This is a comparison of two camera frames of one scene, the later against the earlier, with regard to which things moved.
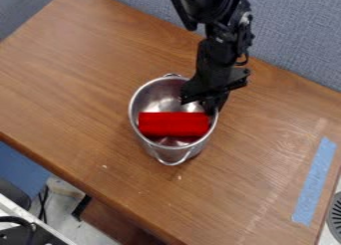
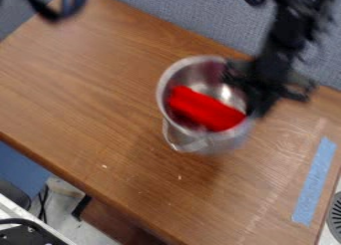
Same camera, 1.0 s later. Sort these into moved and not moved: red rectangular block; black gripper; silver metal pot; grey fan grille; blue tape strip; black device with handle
Moved: silver metal pot; black gripper; red rectangular block
Not moved: grey fan grille; blue tape strip; black device with handle
